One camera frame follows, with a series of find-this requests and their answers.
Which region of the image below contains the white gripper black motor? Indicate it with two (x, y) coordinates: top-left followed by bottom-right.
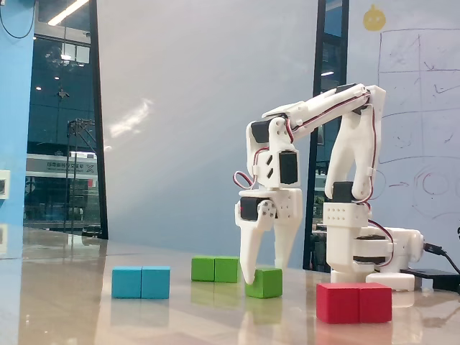
(234, 188), (303, 285)

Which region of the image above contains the small green cube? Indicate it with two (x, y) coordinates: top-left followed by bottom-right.
(245, 267), (283, 300)

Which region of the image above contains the long green block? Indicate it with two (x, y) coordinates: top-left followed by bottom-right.
(190, 255), (242, 284)

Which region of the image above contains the long red block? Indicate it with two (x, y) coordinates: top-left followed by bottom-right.
(316, 282), (393, 325)

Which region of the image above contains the long blue block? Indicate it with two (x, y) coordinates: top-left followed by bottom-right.
(111, 265), (171, 300)

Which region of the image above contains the black flat box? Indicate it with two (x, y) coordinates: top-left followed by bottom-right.
(399, 267), (460, 290)

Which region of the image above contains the dark metal tripod stand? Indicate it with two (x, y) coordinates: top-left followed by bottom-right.
(63, 118), (98, 234)

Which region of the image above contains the white sign with characters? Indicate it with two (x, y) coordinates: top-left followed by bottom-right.
(25, 153), (98, 178)

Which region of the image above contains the whiteboard with marker drawings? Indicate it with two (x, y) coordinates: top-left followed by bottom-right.
(344, 0), (460, 272)

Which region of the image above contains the yellow round sticker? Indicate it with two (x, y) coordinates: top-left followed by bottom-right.
(362, 4), (387, 32)

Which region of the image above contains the long ceiling light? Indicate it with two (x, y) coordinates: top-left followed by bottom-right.
(47, 0), (90, 27)

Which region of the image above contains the black plug cable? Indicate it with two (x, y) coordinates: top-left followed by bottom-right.
(423, 242), (460, 274)

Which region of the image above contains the thin black frame post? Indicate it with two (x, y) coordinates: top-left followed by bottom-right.
(303, 0), (327, 271)

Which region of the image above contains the wide black frame post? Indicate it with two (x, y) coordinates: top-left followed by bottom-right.
(88, 0), (109, 240)

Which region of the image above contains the white wall socket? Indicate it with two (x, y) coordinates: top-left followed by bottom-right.
(0, 170), (11, 200)

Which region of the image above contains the thin black hanging cable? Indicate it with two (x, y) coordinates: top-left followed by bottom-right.
(0, 0), (39, 39)

